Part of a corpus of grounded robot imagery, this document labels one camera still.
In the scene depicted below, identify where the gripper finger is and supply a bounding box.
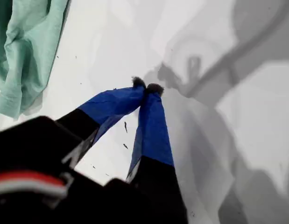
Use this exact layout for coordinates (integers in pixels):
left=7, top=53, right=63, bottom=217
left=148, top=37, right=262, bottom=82
left=55, top=75, right=147, bottom=143
left=126, top=83, right=190, bottom=224

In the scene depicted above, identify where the pale green T-shirt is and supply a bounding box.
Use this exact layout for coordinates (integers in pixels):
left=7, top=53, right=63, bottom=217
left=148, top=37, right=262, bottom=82
left=0, top=0, right=72, bottom=121

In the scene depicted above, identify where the red white arm wire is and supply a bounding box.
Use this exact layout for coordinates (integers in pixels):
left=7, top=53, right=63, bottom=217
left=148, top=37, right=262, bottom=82
left=0, top=171, right=68, bottom=199

